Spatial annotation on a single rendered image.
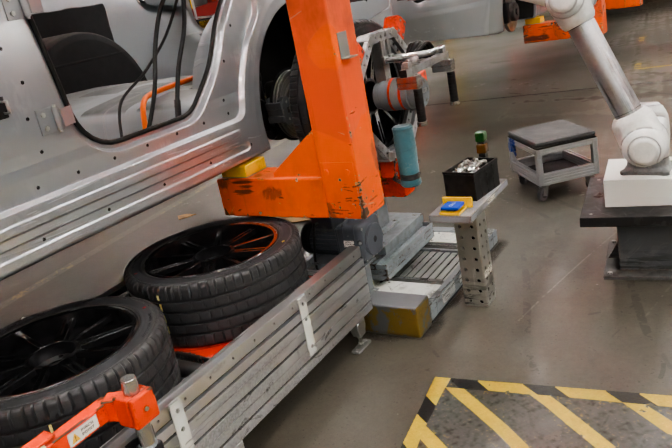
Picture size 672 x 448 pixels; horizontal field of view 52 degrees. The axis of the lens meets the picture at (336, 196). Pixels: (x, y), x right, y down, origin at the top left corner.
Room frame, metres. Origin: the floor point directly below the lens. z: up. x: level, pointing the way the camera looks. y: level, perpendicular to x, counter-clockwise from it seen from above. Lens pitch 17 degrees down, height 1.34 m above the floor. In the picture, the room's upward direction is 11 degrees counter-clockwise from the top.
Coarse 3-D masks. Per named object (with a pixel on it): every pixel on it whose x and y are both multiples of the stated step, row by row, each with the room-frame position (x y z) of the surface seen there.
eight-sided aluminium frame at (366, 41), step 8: (376, 32) 2.90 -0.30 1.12; (384, 32) 2.93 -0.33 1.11; (392, 32) 2.98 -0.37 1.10; (360, 40) 2.83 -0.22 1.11; (368, 40) 2.81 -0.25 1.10; (376, 40) 2.86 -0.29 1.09; (392, 40) 3.02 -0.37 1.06; (400, 40) 3.04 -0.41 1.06; (368, 48) 2.80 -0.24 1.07; (392, 48) 3.06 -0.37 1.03; (400, 48) 3.05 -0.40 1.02; (368, 56) 2.79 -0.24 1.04; (408, 112) 3.10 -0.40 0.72; (408, 120) 3.10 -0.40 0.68; (416, 120) 3.07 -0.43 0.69; (416, 128) 3.06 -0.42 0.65; (376, 136) 2.76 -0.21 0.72; (376, 144) 2.75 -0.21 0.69; (392, 144) 2.97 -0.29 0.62; (376, 152) 2.82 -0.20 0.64; (384, 152) 2.79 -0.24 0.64; (392, 152) 2.85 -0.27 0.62; (384, 160) 2.83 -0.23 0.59; (392, 160) 2.84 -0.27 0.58
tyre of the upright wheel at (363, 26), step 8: (360, 24) 2.94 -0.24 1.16; (368, 24) 3.00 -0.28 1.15; (376, 24) 3.05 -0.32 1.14; (360, 32) 2.93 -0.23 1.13; (368, 32) 2.99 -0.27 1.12; (296, 56) 2.89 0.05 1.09; (296, 64) 2.87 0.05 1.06; (296, 72) 2.84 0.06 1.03; (296, 80) 2.83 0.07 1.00; (296, 88) 2.82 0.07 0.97; (296, 96) 2.81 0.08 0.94; (304, 96) 2.78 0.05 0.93; (296, 104) 2.81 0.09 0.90; (304, 104) 2.78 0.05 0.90; (296, 112) 2.81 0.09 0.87; (304, 112) 2.78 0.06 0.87; (296, 120) 2.81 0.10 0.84; (304, 120) 2.78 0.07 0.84; (296, 128) 2.82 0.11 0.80; (304, 128) 2.80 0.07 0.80; (304, 136) 2.81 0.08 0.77
